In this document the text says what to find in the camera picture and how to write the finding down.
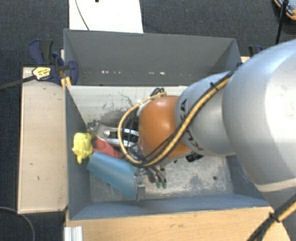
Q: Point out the black cylinder on white bracket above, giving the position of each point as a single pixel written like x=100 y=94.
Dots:
x=194 y=157

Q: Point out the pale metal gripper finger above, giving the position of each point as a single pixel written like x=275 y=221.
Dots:
x=140 y=191

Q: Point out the blue plastic cup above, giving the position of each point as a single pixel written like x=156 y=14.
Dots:
x=112 y=172

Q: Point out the pale wood flat board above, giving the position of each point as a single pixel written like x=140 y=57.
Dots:
x=43 y=144

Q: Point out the yellow soft toy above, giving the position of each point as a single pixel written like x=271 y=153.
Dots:
x=82 y=144

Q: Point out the red rounded toy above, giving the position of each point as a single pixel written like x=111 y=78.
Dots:
x=106 y=148

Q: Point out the grey metal bin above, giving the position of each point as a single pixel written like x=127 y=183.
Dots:
x=142 y=56

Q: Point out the shiny silver metal tool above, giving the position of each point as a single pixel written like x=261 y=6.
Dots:
x=103 y=132

